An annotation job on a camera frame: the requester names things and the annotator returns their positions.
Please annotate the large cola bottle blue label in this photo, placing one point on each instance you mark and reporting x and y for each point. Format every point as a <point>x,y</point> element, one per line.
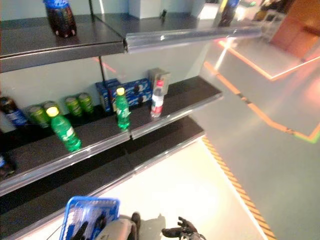
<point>61,17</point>
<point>227,12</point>

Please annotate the silver robot left leg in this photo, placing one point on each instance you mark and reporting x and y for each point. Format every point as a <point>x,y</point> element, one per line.
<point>117,231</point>

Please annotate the green soda bottle yellow cap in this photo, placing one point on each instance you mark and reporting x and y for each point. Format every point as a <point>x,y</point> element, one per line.
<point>65,132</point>
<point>122,112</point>

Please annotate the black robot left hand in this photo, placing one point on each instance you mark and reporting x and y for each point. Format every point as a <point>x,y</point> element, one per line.
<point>82,230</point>

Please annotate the water bottle red cap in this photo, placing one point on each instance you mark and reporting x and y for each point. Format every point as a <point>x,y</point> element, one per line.
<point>157,100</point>

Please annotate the green drink can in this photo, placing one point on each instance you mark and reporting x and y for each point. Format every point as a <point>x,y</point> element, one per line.
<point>37,116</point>
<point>86,103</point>
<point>51,106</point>
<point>73,106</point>

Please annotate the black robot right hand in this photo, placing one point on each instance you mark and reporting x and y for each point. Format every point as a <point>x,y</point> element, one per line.
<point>185,228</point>

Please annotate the black shelf board clear rail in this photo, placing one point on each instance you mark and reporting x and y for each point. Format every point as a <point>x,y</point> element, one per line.
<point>75,180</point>
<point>95,135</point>
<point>87,35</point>

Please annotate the blue plastic shopping basket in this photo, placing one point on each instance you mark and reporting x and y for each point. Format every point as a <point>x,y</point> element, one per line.
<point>92,200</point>

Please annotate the small black shelf clip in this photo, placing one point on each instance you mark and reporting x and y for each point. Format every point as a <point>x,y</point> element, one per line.
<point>163,13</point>

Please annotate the grey metal box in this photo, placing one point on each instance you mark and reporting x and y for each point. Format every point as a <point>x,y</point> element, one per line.
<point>160,75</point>

